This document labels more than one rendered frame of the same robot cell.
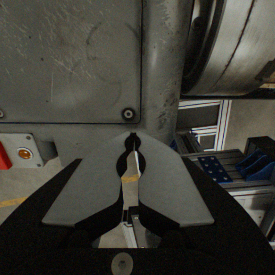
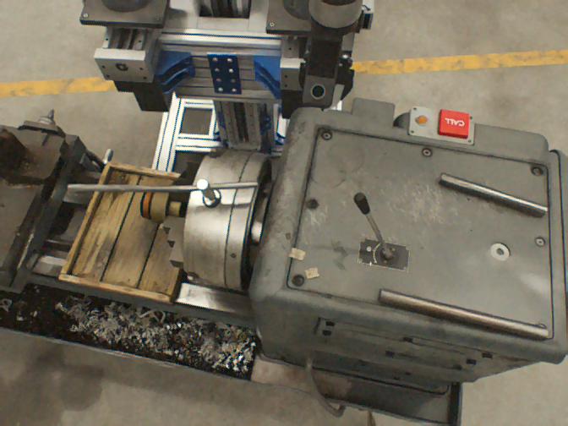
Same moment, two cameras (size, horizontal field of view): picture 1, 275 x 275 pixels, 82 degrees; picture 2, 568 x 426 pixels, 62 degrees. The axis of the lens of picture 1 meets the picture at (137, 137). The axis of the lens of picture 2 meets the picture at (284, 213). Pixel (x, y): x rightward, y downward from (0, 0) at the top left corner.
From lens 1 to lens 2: 75 cm
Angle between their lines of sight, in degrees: 7
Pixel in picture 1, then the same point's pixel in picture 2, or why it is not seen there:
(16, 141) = (423, 131)
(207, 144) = (194, 117)
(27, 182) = not seen: outside the picture
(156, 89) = (303, 148)
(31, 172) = not seen: outside the picture
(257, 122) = (92, 144)
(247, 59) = (234, 161)
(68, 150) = (383, 117)
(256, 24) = (234, 175)
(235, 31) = (246, 174)
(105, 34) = (330, 182)
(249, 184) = (187, 47)
